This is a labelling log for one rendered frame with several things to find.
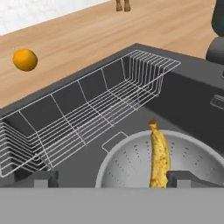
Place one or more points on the grey metal colander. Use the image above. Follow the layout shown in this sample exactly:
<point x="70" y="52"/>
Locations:
<point x="131" y="166"/>

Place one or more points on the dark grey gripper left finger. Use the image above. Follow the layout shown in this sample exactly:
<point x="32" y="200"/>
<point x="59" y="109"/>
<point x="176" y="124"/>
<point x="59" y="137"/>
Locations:
<point x="43" y="178"/>

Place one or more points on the yellow spotted banana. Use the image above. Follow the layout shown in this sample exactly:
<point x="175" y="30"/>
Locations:
<point x="159" y="157"/>

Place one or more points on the brown wooden object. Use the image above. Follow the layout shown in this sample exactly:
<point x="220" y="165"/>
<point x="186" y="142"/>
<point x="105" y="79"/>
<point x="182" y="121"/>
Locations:
<point x="122" y="5"/>

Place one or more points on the dark grey sink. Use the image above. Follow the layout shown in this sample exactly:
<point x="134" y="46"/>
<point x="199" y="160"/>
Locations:
<point x="180" y="96"/>

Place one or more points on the orange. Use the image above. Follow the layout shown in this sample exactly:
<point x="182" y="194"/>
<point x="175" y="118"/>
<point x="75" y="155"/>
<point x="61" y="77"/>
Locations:
<point x="25" y="59"/>

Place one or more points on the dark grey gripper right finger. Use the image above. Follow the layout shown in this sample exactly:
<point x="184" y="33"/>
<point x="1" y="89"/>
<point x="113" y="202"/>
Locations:
<point x="182" y="178"/>

